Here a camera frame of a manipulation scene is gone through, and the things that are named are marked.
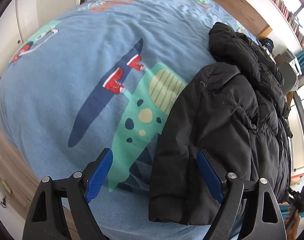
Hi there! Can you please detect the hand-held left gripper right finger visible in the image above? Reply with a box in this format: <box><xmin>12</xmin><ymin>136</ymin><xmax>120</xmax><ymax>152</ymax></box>
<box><xmin>196</xmin><ymin>149</ymin><xmax>287</xmax><ymax>240</ymax></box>

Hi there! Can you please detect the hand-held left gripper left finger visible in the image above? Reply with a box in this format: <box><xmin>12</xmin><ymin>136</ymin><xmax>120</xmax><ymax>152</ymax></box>
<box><xmin>22</xmin><ymin>148</ymin><xmax>113</xmax><ymax>240</ymax></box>

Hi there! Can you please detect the black puffer coat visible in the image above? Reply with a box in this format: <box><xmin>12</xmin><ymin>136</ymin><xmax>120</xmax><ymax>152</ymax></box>
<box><xmin>148</xmin><ymin>22</ymin><xmax>294</xmax><ymax>227</ymax></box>

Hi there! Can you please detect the person's right hand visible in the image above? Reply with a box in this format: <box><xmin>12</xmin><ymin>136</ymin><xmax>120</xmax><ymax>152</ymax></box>
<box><xmin>283</xmin><ymin>205</ymin><xmax>302</xmax><ymax>240</ymax></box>

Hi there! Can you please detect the long desk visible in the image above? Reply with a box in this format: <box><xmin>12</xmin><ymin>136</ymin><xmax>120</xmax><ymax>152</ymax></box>
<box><xmin>293</xmin><ymin>90</ymin><xmax>304</xmax><ymax>137</ymax></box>

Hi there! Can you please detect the blue printed bed sheet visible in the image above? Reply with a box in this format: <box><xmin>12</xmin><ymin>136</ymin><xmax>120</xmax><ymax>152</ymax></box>
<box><xmin>0</xmin><ymin>0</ymin><xmax>262</xmax><ymax>240</ymax></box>

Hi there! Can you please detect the grey office chair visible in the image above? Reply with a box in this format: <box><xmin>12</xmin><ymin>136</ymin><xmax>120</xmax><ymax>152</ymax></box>
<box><xmin>277</xmin><ymin>62</ymin><xmax>299</xmax><ymax>96</ymax></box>

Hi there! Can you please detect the white printer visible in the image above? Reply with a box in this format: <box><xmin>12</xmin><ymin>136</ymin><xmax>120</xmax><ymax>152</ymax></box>
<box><xmin>283</xmin><ymin>50</ymin><xmax>302</xmax><ymax>75</ymax></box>

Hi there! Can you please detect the black backpack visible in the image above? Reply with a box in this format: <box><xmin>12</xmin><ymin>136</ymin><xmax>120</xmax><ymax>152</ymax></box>
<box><xmin>258</xmin><ymin>37</ymin><xmax>275</xmax><ymax>55</ymax></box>

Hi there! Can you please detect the wooden headboard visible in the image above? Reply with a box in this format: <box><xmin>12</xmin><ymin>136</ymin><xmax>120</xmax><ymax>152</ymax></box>
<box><xmin>171</xmin><ymin>0</ymin><xmax>271</xmax><ymax>39</ymax></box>

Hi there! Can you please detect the white wardrobe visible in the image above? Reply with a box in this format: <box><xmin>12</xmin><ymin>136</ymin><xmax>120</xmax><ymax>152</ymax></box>
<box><xmin>0</xmin><ymin>0</ymin><xmax>152</xmax><ymax>90</ymax></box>

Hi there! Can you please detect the row of books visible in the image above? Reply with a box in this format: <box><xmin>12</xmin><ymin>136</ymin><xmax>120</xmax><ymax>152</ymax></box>
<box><xmin>253</xmin><ymin>0</ymin><xmax>304</xmax><ymax>49</ymax></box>

